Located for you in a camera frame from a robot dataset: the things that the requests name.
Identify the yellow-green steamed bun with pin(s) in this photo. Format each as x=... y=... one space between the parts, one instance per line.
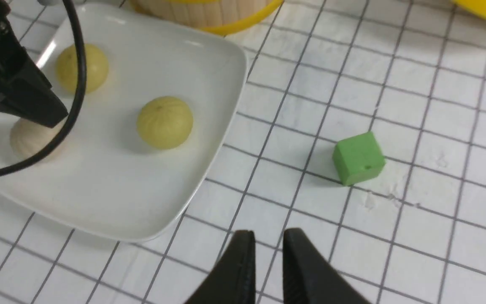
x=97 y=66
x=165 y=123

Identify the white square plate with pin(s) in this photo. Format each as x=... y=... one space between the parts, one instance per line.
x=106 y=181

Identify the white checkered tablecloth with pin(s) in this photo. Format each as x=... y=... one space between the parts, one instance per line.
x=363 y=122

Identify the yellow-rimmed bamboo steamer basket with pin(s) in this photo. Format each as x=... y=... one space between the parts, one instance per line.
x=221 y=17

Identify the white steamed bun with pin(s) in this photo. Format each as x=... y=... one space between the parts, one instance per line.
x=28 y=138

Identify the green cube block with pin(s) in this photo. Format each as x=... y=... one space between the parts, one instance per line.
x=358 y=159

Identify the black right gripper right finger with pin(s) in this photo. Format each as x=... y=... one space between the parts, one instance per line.
x=308 y=278

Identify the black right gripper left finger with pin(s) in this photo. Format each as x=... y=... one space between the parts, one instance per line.
x=232 y=280

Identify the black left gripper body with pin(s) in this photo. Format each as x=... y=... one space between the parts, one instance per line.
x=25 y=92

